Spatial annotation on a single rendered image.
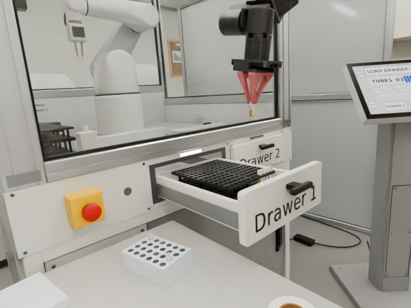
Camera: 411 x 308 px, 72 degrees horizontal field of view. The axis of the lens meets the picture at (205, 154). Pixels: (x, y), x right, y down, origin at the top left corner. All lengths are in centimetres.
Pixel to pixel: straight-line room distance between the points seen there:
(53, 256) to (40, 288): 12
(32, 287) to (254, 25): 68
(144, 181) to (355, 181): 186
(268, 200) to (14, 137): 52
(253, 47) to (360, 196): 189
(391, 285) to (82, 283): 156
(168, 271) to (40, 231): 30
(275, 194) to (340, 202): 189
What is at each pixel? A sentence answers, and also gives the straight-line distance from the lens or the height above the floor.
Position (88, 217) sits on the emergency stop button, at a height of 87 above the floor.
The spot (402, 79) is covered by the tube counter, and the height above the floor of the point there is 111.
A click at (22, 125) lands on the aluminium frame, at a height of 107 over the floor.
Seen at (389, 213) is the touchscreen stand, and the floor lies 48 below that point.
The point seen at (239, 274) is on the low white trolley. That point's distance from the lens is 60.
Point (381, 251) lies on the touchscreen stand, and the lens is 175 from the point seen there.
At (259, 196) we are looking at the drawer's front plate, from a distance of 55.
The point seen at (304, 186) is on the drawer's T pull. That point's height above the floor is 91.
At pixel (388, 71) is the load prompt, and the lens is 156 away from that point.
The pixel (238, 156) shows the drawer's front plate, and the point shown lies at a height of 89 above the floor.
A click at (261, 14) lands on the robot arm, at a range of 66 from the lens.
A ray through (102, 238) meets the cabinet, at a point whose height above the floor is 77.
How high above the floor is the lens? 111
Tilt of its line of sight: 12 degrees down
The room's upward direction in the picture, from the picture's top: 4 degrees counter-clockwise
